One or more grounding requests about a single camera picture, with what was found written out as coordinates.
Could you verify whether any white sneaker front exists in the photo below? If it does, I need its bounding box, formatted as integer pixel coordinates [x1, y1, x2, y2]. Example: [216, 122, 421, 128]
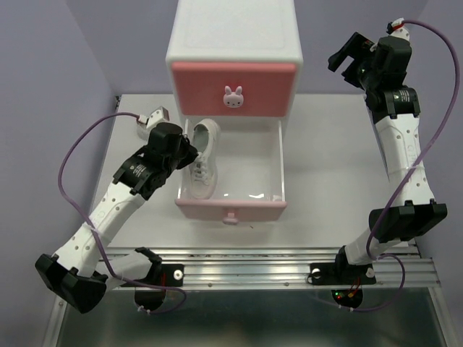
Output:
[189, 119, 221, 200]

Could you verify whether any white sneaker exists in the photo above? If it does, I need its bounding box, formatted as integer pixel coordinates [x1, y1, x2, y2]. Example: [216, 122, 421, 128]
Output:
[136, 123, 149, 141]
[189, 119, 221, 200]

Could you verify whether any pink top drawer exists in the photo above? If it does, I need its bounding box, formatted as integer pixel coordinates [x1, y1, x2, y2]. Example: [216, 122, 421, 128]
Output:
[171, 61, 297, 118]

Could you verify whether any light pink bottom drawer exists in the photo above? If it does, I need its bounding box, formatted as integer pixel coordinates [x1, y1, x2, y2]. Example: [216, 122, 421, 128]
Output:
[175, 116, 287, 225]

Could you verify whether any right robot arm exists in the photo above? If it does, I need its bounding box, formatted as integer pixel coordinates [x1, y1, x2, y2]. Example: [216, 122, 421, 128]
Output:
[328, 33, 447, 282]

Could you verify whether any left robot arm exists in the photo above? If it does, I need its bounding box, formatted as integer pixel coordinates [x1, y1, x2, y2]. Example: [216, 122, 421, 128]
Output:
[35, 122, 197, 314]

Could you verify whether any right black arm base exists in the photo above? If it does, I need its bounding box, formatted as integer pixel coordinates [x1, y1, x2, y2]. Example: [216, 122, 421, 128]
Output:
[307, 260, 377, 311]

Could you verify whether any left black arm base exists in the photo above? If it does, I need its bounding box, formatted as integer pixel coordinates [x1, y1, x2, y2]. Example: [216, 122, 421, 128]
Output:
[124, 247, 187, 315]

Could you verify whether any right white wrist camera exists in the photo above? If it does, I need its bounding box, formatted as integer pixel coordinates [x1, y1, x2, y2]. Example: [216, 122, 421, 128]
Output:
[386, 17, 410, 41]

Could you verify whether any aluminium mounting rail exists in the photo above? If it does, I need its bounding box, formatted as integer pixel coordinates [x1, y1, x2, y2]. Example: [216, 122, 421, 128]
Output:
[59, 247, 442, 290]

